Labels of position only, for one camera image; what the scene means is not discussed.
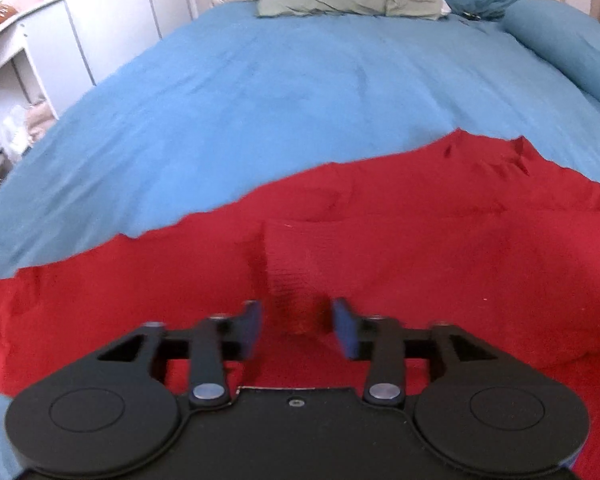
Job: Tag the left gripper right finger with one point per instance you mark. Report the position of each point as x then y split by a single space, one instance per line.
379 341

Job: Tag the white wardrobe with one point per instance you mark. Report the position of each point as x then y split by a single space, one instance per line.
113 32

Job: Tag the white shelf unit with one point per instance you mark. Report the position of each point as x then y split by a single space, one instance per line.
42 69

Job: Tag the red knit sweater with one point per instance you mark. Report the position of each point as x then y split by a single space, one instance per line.
482 233

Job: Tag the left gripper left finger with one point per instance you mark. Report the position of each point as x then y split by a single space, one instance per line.
215 341

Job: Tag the small dark object on bed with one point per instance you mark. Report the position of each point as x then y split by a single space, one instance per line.
471 16

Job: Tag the rolled blue duvet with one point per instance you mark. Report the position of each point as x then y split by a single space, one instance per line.
562 35

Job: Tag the blue bed sheet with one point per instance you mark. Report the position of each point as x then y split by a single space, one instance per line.
232 102

